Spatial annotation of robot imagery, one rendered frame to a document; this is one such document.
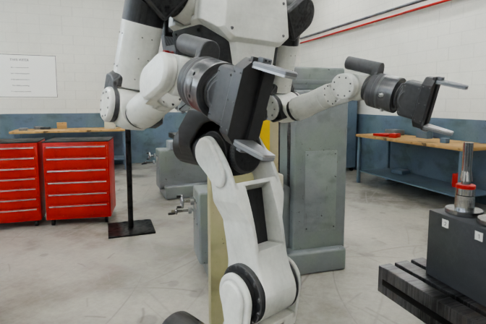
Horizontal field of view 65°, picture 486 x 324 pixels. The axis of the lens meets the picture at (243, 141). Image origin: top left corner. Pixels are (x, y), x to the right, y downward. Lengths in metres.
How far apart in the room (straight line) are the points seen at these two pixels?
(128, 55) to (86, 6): 8.65
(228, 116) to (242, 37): 0.41
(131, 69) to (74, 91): 8.44
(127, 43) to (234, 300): 0.62
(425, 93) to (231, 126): 0.56
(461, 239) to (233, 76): 0.80
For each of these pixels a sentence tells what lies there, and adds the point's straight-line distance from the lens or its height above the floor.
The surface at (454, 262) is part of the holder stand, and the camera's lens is 1.17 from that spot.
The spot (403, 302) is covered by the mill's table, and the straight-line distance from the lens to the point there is 1.22.
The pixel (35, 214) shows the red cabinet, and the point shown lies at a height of 0.16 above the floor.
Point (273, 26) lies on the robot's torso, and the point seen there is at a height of 1.65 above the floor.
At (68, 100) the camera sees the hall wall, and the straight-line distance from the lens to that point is 9.31.
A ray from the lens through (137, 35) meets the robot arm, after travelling 0.87.
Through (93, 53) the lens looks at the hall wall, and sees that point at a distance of 9.35.
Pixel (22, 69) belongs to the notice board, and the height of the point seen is 2.15.
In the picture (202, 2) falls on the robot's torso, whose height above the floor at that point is 1.68.
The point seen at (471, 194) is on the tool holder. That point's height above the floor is 1.22.
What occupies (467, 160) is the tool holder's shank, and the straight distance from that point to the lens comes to 1.16.
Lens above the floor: 1.47
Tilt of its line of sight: 6 degrees down
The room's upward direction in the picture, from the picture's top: straight up
